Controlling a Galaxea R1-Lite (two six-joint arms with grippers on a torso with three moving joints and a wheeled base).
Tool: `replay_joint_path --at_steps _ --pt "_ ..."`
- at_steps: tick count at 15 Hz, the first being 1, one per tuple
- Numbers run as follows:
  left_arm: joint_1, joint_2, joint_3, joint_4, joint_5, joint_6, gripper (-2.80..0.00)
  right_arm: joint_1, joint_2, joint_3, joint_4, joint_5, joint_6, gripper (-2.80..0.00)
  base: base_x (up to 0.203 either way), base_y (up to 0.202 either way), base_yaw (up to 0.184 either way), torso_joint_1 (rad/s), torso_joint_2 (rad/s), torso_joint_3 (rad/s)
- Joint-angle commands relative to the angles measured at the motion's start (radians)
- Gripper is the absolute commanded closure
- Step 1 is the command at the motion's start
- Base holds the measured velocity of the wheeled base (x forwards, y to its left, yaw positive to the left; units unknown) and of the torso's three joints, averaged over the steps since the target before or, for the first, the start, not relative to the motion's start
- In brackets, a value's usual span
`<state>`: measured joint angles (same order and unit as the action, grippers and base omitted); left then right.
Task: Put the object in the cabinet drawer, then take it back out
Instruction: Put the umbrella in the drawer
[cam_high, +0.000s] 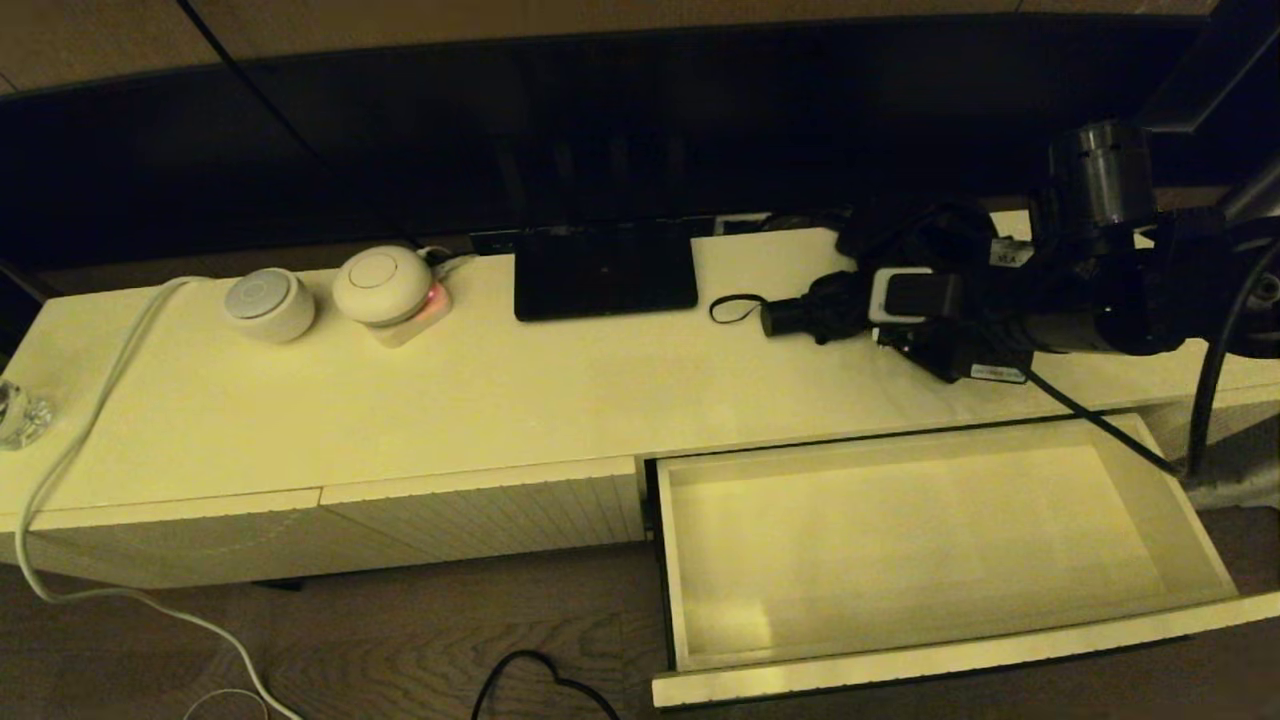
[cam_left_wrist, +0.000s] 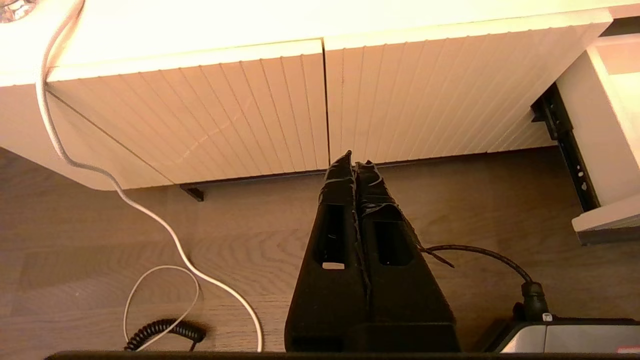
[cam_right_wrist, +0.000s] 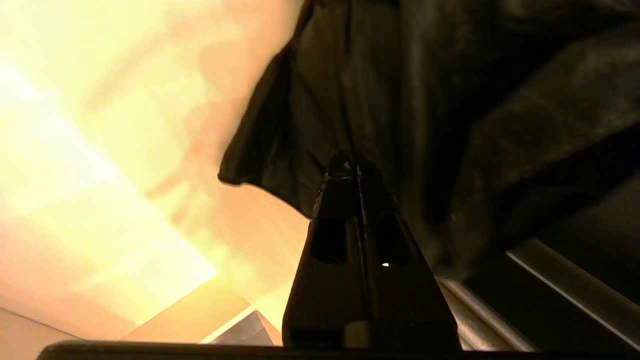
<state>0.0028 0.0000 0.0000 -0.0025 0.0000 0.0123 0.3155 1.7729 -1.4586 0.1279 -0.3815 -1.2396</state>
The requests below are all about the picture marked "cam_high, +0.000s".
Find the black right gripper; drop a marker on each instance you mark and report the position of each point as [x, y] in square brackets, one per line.
[1000, 330]

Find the black umbrella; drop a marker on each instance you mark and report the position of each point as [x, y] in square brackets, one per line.
[795, 318]

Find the white fluted drawer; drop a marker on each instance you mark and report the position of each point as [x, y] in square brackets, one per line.
[900, 550]

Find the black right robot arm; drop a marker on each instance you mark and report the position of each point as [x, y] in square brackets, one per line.
[1105, 180]

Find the white TV cabinet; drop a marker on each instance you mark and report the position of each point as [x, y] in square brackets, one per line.
[500, 400]

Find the grey pleated curtain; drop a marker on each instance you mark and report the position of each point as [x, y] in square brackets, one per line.
[1245, 485]

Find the large black television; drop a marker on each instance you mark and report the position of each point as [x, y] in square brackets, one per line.
[600, 120]

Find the white fluted cabinet front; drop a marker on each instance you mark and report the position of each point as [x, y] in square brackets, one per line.
[500, 510]

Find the white power strip red light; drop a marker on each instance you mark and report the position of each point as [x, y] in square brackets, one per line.
[428, 316]

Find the white dome-shaped device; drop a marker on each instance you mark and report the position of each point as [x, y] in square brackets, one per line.
[380, 285]

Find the small white round speaker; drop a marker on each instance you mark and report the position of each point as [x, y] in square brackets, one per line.
[268, 305]

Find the white smooth cabinet front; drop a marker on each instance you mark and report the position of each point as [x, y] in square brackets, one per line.
[150, 545]

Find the clear glass object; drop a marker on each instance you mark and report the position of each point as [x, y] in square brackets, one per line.
[22, 415]

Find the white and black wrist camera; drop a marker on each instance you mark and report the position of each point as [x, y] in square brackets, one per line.
[878, 300]

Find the black television base plate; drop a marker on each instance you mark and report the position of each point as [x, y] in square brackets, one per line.
[600, 275]

